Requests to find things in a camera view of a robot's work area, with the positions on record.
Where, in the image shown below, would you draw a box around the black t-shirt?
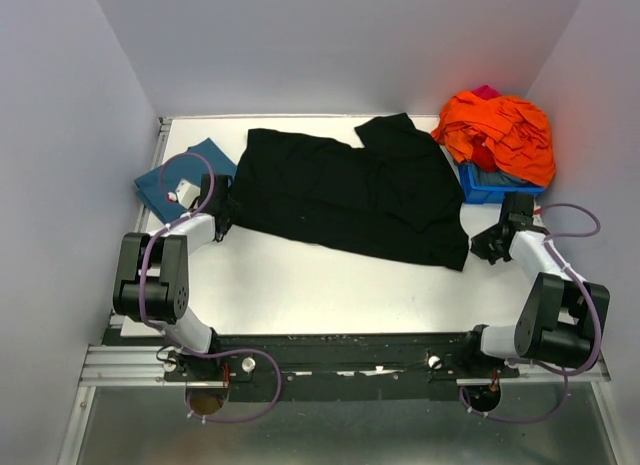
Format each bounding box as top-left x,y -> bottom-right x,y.
230,114 -> 469,271

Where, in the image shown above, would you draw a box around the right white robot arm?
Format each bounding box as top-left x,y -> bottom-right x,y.
459,192 -> 610,377

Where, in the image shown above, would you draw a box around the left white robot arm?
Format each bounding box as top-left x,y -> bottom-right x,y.
112,174 -> 240,380

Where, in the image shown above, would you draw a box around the folded teal t-shirt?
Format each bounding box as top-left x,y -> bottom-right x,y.
133,138 -> 239,225

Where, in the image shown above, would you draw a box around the blue plastic bin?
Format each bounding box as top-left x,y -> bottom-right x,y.
457,164 -> 546,205

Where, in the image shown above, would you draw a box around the grey t-shirt in bin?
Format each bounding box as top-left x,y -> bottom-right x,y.
472,165 -> 531,188

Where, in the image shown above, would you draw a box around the red t-shirt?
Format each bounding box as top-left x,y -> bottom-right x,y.
471,144 -> 498,172

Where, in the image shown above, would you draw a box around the orange t-shirt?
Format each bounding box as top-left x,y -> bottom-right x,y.
431,91 -> 556,187

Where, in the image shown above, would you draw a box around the pink t-shirt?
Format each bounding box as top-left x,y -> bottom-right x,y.
472,85 -> 502,100

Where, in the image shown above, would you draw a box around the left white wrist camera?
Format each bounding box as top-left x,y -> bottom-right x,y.
167,179 -> 201,209

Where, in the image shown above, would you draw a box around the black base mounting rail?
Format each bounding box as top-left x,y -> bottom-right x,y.
164,332 -> 519,403

